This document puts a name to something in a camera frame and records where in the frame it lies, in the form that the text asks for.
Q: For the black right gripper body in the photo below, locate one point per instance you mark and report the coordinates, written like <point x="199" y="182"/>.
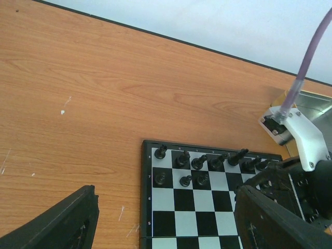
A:
<point x="286" y="183"/>

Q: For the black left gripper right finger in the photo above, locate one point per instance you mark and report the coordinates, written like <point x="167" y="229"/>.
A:
<point x="263" y="223"/>

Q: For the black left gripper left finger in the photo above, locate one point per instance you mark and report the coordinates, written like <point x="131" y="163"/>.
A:
<point x="71" y="223"/>

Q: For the black chess piece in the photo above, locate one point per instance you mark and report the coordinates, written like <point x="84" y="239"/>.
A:
<point x="203" y="179"/>
<point x="233" y="160"/>
<point x="263" y="164"/>
<point x="197" y="163"/>
<point x="248" y="166"/>
<point x="160" y="179"/>
<point x="217" y="163"/>
<point x="183" y="160"/>
<point x="160" y="152"/>
<point x="185" y="181"/>

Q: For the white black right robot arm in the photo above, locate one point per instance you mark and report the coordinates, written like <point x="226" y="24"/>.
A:
<point x="306" y="194"/>

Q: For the black chess piece on board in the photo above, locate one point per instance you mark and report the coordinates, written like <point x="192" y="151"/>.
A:
<point x="185" y="181"/>
<point x="197" y="163"/>
<point x="233" y="160"/>
<point x="203" y="179"/>
<point x="160" y="179"/>
<point x="263" y="164"/>
<point x="248" y="166"/>
<point x="160" y="152"/>

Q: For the black white chessboard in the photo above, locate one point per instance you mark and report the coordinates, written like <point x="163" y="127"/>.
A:
<point x="196" y="216"/>

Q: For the gold metal tin lid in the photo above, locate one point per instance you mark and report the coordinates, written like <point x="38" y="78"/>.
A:
<point x="317" y="108"/>

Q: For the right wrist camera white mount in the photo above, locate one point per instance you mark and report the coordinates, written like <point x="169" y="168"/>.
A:
<point x="309" y="139"/>

